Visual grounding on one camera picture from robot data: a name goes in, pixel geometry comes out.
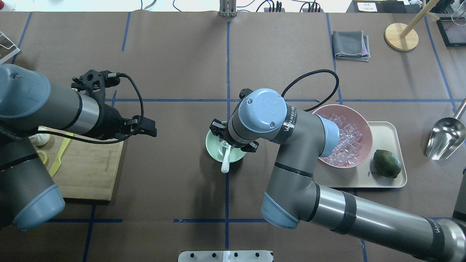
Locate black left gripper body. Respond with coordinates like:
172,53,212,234
71,70,157,140

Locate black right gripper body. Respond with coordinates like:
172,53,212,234
209,88,260,153

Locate white plastic spoon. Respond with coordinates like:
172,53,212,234
220,140,232,174

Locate steel ice scoop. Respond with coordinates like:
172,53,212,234
425,99,466,160

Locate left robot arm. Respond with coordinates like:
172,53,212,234
0,64,157,232

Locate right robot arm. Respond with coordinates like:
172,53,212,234
209,88,465,262

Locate mint green bowl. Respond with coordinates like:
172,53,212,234
205,131,247,163

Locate clear ice cubes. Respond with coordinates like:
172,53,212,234
320,114,362,167

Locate pink bowl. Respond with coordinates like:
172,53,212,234
313,104,373,168

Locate yellow plastic knife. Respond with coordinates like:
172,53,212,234
48,132,73,178

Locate wooden cutting board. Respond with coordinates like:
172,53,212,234
34,135,124,201

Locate upper lemon slice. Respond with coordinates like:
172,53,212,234
36,150,49,166

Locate folded grey cloth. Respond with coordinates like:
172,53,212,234
332,31,371,62

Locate beige plastic tray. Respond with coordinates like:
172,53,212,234
313,121,407,188

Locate green lime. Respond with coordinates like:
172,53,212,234
373,149,402,179

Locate wooden mug tree stand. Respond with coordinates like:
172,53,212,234
384,0,440,51

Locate mirror tray glass rack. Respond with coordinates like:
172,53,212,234
436,16,466,47

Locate aluminium frame post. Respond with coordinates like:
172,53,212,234
218,0,238,17

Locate white wire cup rack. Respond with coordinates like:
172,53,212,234
0,32,20,64

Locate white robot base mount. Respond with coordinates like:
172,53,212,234
178,250,274,262

